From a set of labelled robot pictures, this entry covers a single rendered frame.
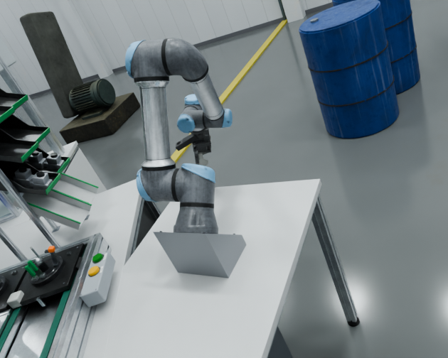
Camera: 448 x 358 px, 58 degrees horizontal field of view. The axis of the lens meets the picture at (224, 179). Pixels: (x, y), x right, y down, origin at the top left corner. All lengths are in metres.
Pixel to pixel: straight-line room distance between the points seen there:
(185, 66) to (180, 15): 7.89
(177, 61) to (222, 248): 0.61
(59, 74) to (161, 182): 5.54
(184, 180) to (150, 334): 0.49
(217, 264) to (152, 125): 0.50
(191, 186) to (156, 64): 0.40
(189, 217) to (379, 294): 1.28
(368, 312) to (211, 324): 1.14
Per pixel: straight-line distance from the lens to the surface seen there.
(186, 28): 9.22
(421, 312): 2.20
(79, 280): 1.58
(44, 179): 1.75
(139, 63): 1.35
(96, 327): 1.51
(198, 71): 1.34
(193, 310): 1.33
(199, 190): 1.31
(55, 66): 6.80
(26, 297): 1.68
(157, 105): 1.35
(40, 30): 6.86
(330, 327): 2.21
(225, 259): 1.32
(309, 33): 3.27
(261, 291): 1.27
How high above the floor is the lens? 1.76
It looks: 29 degrees down
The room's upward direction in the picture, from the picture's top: 25 degrees counter-clockwise
